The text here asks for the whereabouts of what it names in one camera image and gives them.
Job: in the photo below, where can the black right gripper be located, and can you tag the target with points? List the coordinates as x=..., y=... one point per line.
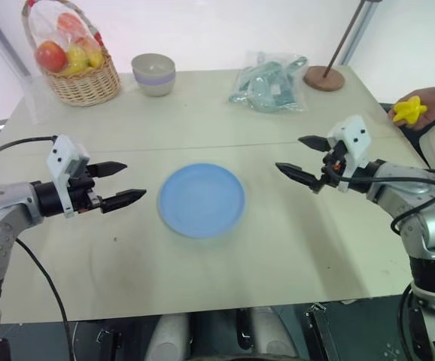
x=330, y=175

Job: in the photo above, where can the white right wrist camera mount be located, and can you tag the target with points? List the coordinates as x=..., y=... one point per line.
x=354, y=141

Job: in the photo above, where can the clear plastic basket wrap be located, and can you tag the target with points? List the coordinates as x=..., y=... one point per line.
x=48, y=26

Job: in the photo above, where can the brown wooden stand with rod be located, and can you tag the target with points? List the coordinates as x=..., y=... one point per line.
x=323, y=79

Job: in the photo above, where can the clear bag of teal items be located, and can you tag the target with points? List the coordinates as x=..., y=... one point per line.
x=268, y=84

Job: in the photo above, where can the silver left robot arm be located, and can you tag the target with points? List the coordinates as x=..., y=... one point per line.
x=3, y=203

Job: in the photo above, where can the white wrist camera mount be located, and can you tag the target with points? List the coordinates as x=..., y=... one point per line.
x=354, y=141
x=62, y=158

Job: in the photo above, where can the yellow star toy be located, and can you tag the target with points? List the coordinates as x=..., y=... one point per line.
x=409, y=111

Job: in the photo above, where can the dark slanted frame post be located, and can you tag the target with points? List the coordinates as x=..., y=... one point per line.
x=3, y=35

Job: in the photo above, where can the black metal bracket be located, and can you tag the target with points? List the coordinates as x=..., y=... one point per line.
x=110, y=346
x=317, y=334

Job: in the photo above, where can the beige bowl with lilac band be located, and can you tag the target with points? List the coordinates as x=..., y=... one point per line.
x=153, y=75

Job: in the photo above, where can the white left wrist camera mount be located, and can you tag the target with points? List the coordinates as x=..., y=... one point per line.
x=62, y=158

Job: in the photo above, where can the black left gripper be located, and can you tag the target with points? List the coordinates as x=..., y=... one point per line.
x=84, y=192

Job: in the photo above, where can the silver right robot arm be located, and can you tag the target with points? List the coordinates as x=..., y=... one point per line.
x=409, y=188

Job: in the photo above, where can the clear plastic sheet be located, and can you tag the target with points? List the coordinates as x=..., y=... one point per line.
x=35, y=99

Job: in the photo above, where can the white rounded shape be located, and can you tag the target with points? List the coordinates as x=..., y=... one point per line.
x=168, y=338

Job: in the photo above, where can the small yellow fruit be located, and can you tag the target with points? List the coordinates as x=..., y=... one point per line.
x=95, y=58

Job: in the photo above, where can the grey aluminium frame post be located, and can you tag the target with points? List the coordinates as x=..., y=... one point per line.
x=364, y=26

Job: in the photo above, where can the blue round plate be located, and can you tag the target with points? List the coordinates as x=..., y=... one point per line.
x=202, y=201

